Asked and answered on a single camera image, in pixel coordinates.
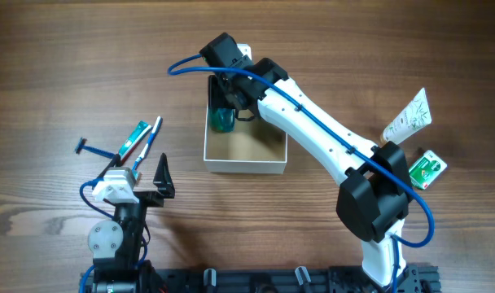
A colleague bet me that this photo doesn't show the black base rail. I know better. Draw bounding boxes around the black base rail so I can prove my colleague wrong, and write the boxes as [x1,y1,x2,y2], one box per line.
[79,265,440,293]

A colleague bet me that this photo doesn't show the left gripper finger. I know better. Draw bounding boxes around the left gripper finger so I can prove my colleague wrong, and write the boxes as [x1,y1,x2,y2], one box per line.
[153,153,175,199]
[96,154,120,179]

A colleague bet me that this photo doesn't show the right blue cable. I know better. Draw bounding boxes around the right blue cable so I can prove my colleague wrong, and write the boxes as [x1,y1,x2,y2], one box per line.
[167,53,436,293]

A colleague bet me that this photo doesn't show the white lotion tube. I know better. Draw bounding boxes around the white lotion tube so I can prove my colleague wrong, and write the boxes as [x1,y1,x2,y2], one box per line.
[381,88,432,145]

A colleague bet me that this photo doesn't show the toothpaste tube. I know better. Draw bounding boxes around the toothpaste tube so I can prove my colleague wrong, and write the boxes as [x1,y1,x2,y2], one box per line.
[118,120,152,164]

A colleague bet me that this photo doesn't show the green soap bar pack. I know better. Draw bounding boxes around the green soap bar pack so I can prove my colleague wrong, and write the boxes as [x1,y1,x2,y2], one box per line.
[409,150,448,190]

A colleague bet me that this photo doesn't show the blue disposable razor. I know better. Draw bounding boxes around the blue disposable razor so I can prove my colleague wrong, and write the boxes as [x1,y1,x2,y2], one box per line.
[74,138,114,159]

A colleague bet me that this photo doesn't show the blue white toothbrush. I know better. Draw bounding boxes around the blue white toothbrush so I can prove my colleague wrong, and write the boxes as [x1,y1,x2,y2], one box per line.
[132,116,163,171]

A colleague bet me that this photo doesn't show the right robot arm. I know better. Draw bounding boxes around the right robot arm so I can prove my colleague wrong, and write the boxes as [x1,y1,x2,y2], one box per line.
[199,33,413,291]

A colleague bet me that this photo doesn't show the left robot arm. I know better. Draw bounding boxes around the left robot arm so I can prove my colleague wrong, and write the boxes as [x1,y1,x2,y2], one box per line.
[78,153,175,292]

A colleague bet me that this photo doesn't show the blue mouthwash bottle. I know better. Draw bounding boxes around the blue mouthwash bottle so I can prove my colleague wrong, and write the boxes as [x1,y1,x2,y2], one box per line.
[208,108,235,133]

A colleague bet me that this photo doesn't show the open white cardboard box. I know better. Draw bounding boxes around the open white cardboard box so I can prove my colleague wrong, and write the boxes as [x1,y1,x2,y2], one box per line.
[204,107,288,174]

